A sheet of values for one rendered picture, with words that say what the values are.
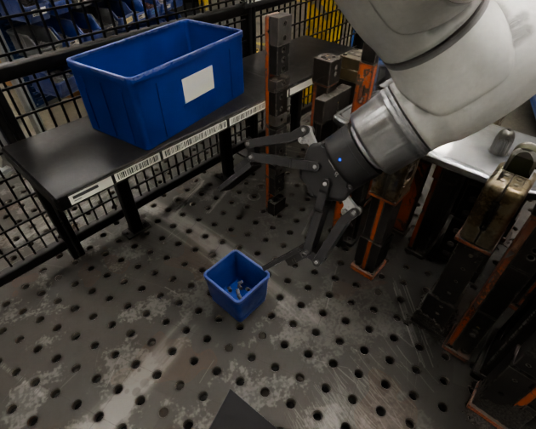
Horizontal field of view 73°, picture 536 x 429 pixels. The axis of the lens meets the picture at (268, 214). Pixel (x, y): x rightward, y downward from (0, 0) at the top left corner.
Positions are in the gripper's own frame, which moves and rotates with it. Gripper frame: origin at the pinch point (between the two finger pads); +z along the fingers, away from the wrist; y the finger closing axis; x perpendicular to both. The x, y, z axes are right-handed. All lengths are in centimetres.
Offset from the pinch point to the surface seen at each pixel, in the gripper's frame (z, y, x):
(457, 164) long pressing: -26.4, -8.0, -29.6
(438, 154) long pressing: -24.6, -4.7, -30.9
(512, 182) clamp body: -31.5, -13.6, -16.1
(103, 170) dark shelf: 16.7, 20.3, 5.5
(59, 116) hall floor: 199, 178, -138
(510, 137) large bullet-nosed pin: -36, -8, -35
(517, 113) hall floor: -72, -3, -320
